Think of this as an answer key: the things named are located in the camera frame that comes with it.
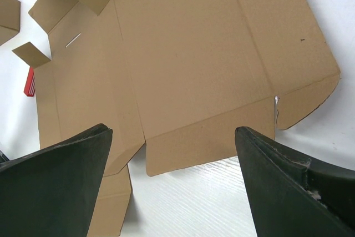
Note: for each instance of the small folded cardboard box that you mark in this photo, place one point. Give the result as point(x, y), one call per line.
point(10, 19)

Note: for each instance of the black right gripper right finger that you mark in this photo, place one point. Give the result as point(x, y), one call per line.
point(291, 193)

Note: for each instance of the brown cardboard box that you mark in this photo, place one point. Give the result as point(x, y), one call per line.
point(176, 77)

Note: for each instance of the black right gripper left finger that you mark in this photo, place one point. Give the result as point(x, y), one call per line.
point(53, 191)

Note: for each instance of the red rectangular block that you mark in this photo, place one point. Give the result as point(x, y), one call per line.
point(29, 89)

